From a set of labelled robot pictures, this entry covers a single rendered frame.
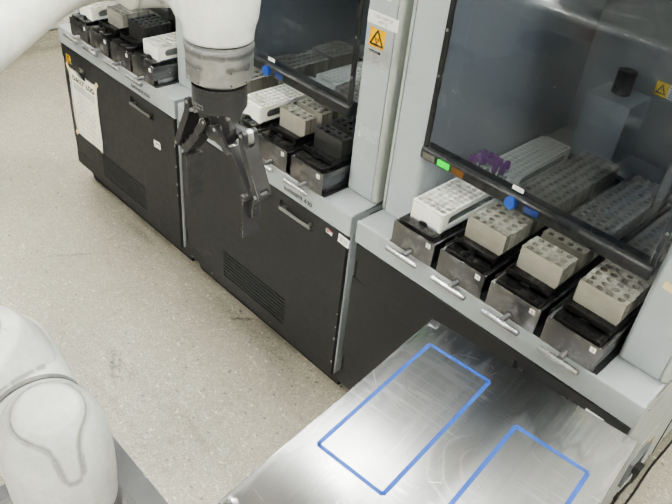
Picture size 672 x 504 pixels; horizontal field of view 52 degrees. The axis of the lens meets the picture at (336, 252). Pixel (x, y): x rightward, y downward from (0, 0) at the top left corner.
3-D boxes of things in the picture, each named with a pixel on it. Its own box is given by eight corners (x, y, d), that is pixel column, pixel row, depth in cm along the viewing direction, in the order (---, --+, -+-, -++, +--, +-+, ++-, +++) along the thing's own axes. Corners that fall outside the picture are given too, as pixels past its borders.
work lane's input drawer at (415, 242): (533, 165, 221) (540, 140, 215) (571, 184, 213) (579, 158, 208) (378, 248, 178) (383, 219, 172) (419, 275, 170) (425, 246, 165)
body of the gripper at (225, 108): (177, 73, 92) (180, 136, 97) (215, 97, 87) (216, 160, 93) (223, 62, 96) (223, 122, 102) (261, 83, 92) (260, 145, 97)
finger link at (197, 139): (207, 126, 95) (202, 116, 95) (179, 157, 104) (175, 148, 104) (230, 118, 97) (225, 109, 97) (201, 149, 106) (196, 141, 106)
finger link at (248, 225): (256, 188, 98) (259, 190, 98) (255, 228, 102) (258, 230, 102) (239, 195, 96) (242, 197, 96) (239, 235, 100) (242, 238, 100)
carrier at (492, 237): (506, 254, 166) (512, 234, 162) (501, 257, 165) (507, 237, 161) (468, 232, 172) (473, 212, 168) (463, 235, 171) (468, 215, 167)
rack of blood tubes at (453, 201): (477, 183, 195) (482, 164, 191) (506, 199, 190) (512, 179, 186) (408, 219, 177) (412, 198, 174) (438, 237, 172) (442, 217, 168)
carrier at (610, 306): (622, 323, 149) (632, 303, 146) (617, 327, 148) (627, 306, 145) (576, 295, 156) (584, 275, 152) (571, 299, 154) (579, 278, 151)
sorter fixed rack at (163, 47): (212, 40, 262) (211, 24, 259) (228, 48, 257) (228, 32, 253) (143, 55, 245) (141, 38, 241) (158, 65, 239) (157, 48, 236)
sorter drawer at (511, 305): (620, 208, 204) (630, 182, 199) (664, 230, 197) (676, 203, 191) (472, 311, 161) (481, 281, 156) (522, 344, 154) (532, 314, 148)
